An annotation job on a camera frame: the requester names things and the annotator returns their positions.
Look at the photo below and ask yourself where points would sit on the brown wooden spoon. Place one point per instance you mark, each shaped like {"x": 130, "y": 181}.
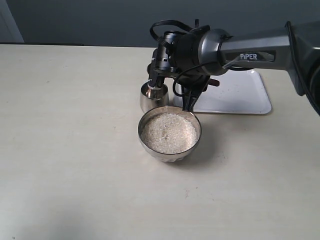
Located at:
{"x": 213, "y": 82}

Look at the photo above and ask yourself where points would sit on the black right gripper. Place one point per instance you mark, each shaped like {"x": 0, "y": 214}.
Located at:
{"x": 186, "y": 48}

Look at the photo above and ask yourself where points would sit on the steel bowl of rice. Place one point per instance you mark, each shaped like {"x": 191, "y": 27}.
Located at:
{"x": 168, "y": 133}

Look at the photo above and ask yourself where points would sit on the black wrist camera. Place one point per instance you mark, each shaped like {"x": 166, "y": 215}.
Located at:
{"x": 161, "y": 57}

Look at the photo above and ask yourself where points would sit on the white plastic tray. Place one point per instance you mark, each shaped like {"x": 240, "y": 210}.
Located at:
{"x": 239, "y": 92}

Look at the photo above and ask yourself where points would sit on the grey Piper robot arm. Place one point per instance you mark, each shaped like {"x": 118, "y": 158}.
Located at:
{"x": 292, "y": 48}

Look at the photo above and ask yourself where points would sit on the small steel cup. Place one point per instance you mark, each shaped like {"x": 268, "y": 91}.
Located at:
{"x": 153, "y": 98}

